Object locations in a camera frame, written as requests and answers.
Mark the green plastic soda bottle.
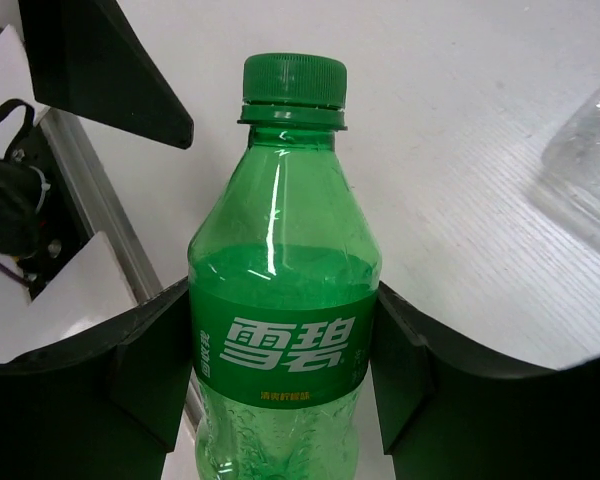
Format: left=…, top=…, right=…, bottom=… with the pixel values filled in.
left=188, top=53, right=382, bottom=479

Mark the aluminium front table rail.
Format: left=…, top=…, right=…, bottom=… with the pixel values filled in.
left=39, top=109, right=163, bottom=303

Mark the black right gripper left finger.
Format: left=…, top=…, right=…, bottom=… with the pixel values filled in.
left=0, top=280, right=193, bottom=479

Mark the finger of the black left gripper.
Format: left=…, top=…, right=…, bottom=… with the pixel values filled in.
left=19, top=0, right=194, bottom=150

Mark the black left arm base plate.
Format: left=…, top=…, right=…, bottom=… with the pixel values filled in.
left=0, top=127, right=90, bottom=299

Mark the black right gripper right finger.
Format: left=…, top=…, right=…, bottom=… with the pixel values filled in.
left=372, top=286, right=600, bottom=479

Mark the clear bottle blue label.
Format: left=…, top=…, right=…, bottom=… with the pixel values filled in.
left=528, top=87, right=600, bottom=254

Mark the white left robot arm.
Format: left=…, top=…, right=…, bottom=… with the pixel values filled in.
left=0, top=1, right=194, bottom=256

